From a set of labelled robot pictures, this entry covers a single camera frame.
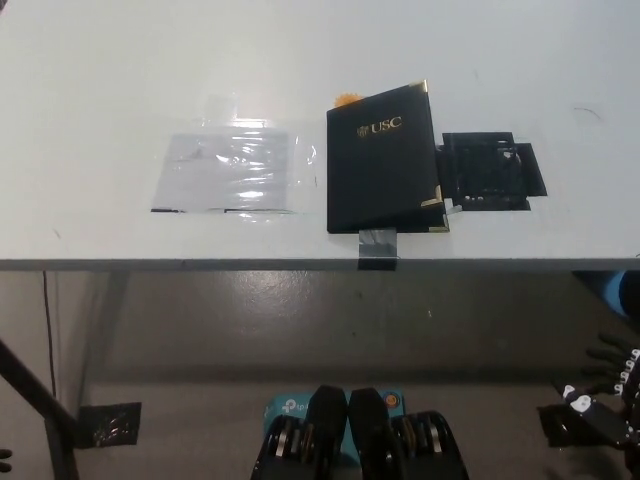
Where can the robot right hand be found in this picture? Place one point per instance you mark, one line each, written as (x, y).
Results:
(607, 415)

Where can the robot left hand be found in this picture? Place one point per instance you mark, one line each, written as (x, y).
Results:
(4, 454)

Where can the black USC diary gold corners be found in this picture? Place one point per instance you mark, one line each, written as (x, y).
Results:
(380, 180)

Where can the black tape patch on desk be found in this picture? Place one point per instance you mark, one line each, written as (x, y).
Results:
(492, 167)

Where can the black diagonal metal bar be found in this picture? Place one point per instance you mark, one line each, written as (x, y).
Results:
(47, 405)

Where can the blue round object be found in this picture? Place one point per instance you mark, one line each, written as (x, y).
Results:
(620, 295)

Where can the grey table leg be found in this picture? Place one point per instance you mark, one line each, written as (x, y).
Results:
(102, 340)

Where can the teal router box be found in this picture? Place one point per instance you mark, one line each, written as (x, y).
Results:
(285, 407)

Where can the clear plastic tape sheet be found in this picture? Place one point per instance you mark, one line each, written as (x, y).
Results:
(225, 170)

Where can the grey duct tape strip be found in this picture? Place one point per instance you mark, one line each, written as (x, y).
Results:
(378, 247)

